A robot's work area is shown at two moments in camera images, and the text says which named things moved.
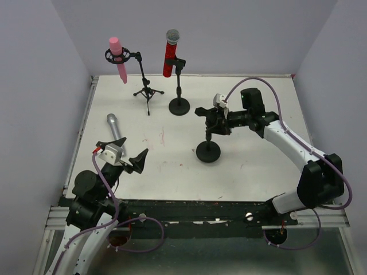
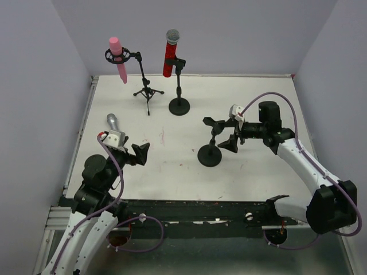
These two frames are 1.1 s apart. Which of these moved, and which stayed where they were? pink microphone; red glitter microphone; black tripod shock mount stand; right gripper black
Moved: right gripper black
Stayed: black tripod shock mount stand; pink microphone; red glitter microphone
